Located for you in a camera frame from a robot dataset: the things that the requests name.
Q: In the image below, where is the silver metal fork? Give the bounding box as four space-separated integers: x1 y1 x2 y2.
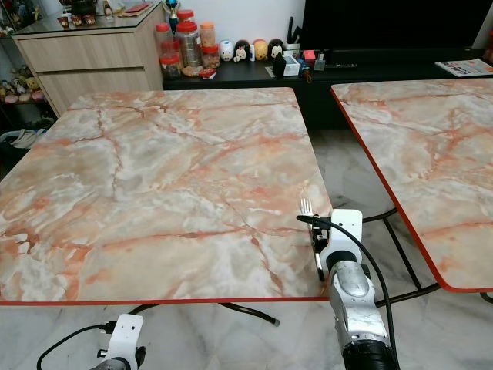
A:
300 198 326 282

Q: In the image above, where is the small white box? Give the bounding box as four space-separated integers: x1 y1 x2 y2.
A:
283 51 301 76

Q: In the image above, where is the black and white plush figure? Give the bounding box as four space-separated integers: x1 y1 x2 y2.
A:
233 41 250 63

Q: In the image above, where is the small red lid jar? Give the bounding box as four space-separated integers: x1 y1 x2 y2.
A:
159 54 180 79
201 45 220 70

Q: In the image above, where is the dark display shelf with toys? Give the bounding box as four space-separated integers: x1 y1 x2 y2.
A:
0 29 49 149

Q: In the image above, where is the printed magazine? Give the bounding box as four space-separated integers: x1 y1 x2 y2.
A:
434 58 493 79

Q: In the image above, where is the black flat television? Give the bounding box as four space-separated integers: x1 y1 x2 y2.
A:
300 0 493 51

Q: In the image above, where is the large red lid jar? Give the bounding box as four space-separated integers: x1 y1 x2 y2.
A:
176 22 203 76

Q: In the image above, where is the orange lid plastic jar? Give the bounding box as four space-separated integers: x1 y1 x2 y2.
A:
199 21 216 47

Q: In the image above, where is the blue globe trophy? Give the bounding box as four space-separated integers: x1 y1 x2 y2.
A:
164 0 179 28

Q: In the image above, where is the light wood drawer cabinet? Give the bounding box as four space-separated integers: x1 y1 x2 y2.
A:
12 4 166 116

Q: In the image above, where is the flat red case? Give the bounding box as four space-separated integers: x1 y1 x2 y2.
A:
122 2 152 15

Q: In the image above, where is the black teapot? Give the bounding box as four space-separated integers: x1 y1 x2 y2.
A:
69 0 99 17

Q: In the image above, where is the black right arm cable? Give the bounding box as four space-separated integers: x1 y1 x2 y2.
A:
297 214 397 344

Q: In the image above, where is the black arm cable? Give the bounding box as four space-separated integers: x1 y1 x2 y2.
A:
37 322 118 370
297 214 397 344

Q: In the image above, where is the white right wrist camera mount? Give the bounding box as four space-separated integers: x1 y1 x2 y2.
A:
327 209 364 267

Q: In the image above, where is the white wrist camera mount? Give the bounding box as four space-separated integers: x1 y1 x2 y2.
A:
327 209 364 267
109 314 146 363

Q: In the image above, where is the black metal table frame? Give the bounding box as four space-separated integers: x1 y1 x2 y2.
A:
361 207 493 306
123 302 280 325

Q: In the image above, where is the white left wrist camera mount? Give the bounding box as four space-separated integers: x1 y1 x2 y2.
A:
109 314 146 363

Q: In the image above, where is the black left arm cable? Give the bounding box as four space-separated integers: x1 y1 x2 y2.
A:
37 322 118 370

